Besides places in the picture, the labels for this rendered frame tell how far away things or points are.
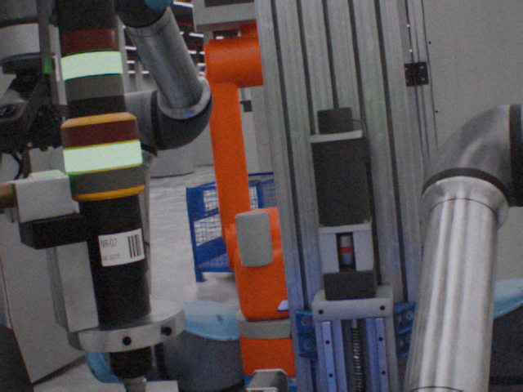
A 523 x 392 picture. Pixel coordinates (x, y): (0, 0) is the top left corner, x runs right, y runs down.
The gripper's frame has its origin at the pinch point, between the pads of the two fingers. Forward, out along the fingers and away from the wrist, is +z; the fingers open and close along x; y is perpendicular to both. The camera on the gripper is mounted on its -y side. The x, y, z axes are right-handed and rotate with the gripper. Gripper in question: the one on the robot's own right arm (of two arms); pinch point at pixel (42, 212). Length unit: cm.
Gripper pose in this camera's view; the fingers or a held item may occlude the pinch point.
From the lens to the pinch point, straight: 99.5
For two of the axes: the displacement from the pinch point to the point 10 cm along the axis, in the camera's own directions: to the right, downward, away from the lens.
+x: -9.9, 1.0, 1.0
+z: 1.1, 9.9, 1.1
